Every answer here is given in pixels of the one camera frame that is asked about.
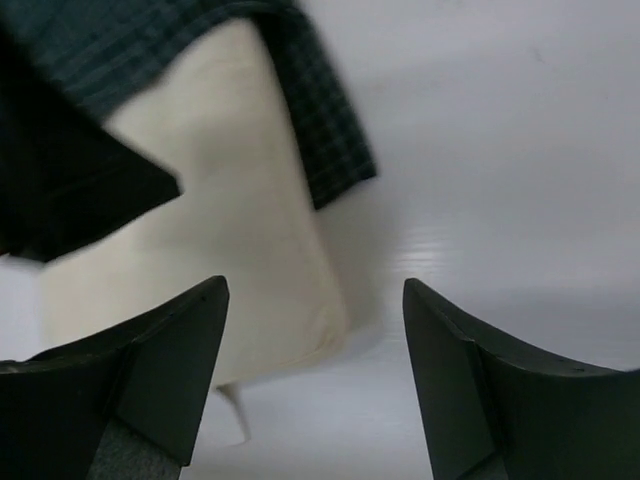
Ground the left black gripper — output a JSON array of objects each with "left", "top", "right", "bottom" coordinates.
[{"left": 1, "top": 30, "right": 181, "bottom": 263}]

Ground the cream pillow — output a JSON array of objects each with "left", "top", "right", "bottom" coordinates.
[{"left": 39, "top": 19, "right": 351, "bottom": 391}]

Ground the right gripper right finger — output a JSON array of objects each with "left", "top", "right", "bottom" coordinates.
[{"left": 403, "top": 279, "right": 639, "bottom": 479}]

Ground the dark plaid pillowcase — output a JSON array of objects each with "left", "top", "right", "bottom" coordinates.
[{"left": 1, "top": 1, "right": 377, "bottom": 209}]

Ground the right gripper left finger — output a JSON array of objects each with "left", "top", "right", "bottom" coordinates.
[{"left": 1, "top": 276, "right": 229, "bottom": 479}]

